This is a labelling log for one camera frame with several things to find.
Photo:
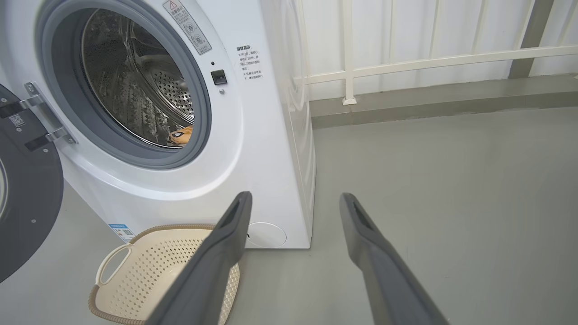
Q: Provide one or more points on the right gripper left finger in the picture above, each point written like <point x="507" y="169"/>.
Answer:
<point x="212" y="271"/>

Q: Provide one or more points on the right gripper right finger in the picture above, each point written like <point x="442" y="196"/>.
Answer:
<point x="384" y="271"/>

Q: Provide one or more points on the cream orange cartoon print garment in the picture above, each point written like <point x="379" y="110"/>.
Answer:
<point x="181" y="135"/>

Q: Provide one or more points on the black round glass washer door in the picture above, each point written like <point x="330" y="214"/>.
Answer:
<point x="27" y="203"/>

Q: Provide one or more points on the white front-load washing machine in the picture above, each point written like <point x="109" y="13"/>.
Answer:
<point x="253" y="135"/>

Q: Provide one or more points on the black door latch socket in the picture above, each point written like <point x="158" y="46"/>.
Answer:
<point x="219" y="77"/>

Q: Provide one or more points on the stainless steel washing machine drum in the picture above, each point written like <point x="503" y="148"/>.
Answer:
<point x="131" y="76"/>

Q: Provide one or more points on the silver door hinge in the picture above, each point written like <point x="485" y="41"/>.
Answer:
<point x="45" y="110"/>

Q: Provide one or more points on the cream perforated laundry basket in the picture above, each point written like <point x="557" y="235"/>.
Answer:
<point x="149" y="271"/>

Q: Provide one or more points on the round white filter cover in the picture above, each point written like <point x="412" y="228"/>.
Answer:
<point x="268" y="234"/>

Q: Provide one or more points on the blue energy label sticker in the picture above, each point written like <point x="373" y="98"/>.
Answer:
<point x="122" y="232"/>

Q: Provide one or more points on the white metal railing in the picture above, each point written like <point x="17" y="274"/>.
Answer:
<point x="347" y="67"/>

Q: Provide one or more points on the small QR code sticker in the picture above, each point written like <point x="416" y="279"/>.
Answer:
<point x="17" y="121"/>

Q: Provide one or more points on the grey warning sticker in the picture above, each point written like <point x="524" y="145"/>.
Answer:
<point x="187" y="25"/>

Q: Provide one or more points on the grey vertical post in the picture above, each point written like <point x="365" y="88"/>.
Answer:
<point x="530" y="40"/>

